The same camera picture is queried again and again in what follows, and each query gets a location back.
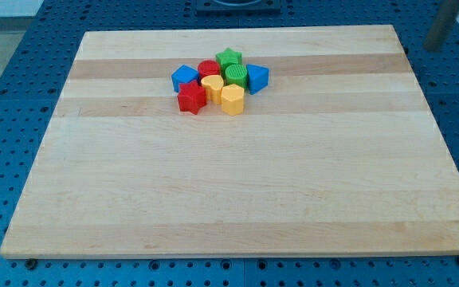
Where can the red cylinder block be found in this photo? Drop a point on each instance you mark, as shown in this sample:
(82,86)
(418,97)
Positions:
(208,68)

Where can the grey robot arm rod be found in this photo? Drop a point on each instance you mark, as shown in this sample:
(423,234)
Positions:
(442,25)

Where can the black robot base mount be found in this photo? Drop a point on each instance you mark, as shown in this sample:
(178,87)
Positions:
(236,6)

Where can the red star block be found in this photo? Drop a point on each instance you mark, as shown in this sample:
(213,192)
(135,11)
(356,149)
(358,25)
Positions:
(191,97)

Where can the yellow hexagon block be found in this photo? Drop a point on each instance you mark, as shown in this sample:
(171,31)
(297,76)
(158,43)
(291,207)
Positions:
(233,99)

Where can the yellow heart block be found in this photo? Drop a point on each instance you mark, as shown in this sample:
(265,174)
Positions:
(213,85)

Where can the green cylinder block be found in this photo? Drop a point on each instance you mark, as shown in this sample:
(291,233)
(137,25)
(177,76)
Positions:
(236,74)

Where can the green star block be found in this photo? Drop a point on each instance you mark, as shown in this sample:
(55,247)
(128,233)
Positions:
(227,58)

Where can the large wooden board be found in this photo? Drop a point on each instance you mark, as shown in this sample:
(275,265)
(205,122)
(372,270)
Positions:
(339,156)

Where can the blue triangle block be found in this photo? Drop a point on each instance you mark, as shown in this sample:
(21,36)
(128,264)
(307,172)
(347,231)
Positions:
(258,78)

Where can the blue cube block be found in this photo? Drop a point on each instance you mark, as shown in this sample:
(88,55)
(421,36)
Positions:
(182,75)

